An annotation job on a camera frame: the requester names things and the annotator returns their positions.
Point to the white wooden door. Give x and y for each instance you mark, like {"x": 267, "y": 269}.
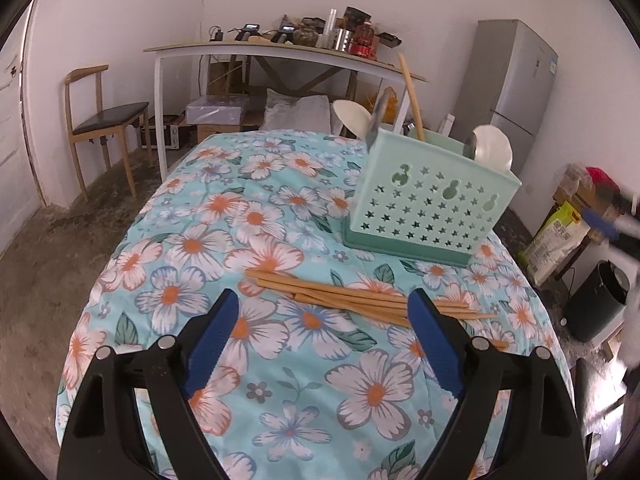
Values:
{"x": 12, "y": 135}

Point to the grey refrigerator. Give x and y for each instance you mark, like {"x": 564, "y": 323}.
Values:
{"x": 510, "y": 85}

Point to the wooden chair with dark seat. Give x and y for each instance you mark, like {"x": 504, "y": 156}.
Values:
{"x": 112, "y": 115}

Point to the black charger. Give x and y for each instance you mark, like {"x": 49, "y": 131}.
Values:
{"x": 216, "y": 33}

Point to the green and white sack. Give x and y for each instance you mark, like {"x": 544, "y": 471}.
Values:
{"x": 555, "y": 245}

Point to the metal spoon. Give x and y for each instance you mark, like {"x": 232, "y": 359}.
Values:
{"x": 469, "y": 147}

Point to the black device with screen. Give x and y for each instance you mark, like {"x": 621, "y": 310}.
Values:
{"x": 284, "y": 34}
{"x": 247, "y": 31}

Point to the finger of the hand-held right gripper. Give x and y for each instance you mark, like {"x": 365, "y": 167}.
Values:
{"x": 600, "y": 224}

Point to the white desk with wooden top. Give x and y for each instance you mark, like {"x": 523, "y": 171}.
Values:
{"x": 280, "y": 50}

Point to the red oil bottle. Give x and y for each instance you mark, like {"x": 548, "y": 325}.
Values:
{"x": 362, "y": 42}

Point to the mint green utensil holder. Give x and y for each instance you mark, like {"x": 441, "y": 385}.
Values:
{"x": 430, "y": 220}

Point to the toaster oven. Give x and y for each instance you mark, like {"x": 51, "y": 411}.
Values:
{"x": 162, "y": 135}

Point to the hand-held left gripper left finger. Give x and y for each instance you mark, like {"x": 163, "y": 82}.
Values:
{"x": 210, "y": 340}

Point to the shiny metal can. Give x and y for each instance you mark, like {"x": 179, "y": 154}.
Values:
{"x": 342, "y": 39}

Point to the glass jar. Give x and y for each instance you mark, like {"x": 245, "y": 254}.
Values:
{"x": 306, "y": 36}

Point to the floral blue blanket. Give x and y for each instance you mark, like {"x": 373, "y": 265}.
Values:
{"x": 300, "y": 210}

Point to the yellow plastic bag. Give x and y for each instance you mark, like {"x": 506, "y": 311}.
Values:
{"x": 390, "y": 105}

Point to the black trash bin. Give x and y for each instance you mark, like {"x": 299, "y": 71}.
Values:
{"x": 595, "y": 305}

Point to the red plastic bag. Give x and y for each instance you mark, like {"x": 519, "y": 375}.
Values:
{"x": 600, "y": 177}

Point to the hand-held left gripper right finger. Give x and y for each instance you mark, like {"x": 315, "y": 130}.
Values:
{"x": 435, "y": 345}

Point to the clear plastic storage box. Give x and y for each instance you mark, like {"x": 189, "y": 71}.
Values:
{"x": 217, "y": 110}

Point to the white plastic bar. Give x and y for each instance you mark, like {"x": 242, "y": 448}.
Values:
{"x": 448, "y": 125}

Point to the open cardboard box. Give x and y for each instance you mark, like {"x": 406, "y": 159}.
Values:
{"x": 570, "y": 185}

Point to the white pillows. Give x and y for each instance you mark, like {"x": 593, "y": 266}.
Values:
{"x": 295, "y": 115}

